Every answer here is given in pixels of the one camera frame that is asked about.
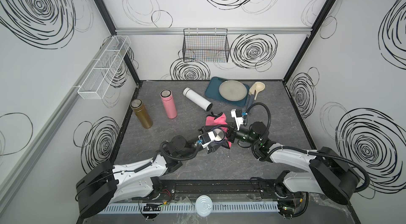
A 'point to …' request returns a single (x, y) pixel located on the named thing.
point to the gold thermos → (137, 105)
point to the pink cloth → (220, 120)
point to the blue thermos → (219, 133)
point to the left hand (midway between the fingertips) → (222, 131)
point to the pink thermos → (166, 96)
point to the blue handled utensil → (250, 102)
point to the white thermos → (197, 99)
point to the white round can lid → (203, 205)
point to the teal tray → (212, 90)
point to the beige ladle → (258, 86)
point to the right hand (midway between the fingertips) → (218, 128)
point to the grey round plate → (233, 90)
